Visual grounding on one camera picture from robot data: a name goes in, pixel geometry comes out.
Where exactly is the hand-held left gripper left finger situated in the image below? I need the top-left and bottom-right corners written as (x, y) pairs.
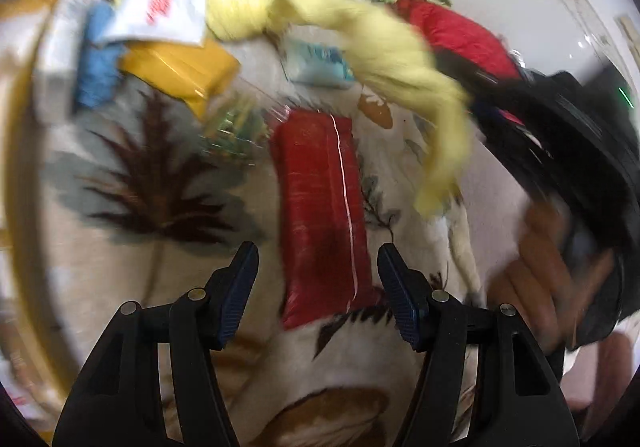
top-left (52, 241), bottom-right (260, 447)

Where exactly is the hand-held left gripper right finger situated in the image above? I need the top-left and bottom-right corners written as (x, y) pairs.
top-left (377, 242), bottom-right (581, 447)

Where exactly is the yellow knotted cloth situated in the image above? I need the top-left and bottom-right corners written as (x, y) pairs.
top-left (180, 0), bottom-right (473, 218)

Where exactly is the person's right hand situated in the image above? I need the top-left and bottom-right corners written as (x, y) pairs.
top-left (487, 200), bottom-right (613, 358)

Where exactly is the leaf print blanket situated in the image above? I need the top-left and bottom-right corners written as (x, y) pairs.
top-left (0, 0), bottom-right (538, 447)

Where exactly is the red plastic packet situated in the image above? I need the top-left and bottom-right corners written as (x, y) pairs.
top-left (270, 108), bottom-right (387, 331)

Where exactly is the red cloth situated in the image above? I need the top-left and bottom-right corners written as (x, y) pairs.
top-left (395, 0), bottom-right (523, 83)

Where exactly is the green patterned packet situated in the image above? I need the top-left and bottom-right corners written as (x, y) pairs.
top-left (200, 94), bottom-right (271, 159)

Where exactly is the yellow plastic packet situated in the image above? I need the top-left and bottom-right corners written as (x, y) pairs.
top-left (120, 38), bottom-right (241, 122)

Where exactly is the light blue packet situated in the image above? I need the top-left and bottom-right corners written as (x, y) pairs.
top-left (286, 38), bottom-right (357, 89)

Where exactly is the blue cloth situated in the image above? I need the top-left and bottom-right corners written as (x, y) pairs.
top-left (74, 2), bottom-right (127, 112)

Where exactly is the white box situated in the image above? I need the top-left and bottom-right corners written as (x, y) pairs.
top-left (35, 0), bottom-right (91, 120)

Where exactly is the white and red packet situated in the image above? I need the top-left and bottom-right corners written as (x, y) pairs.
top-left (97, 0), bottom-right (208, 48)

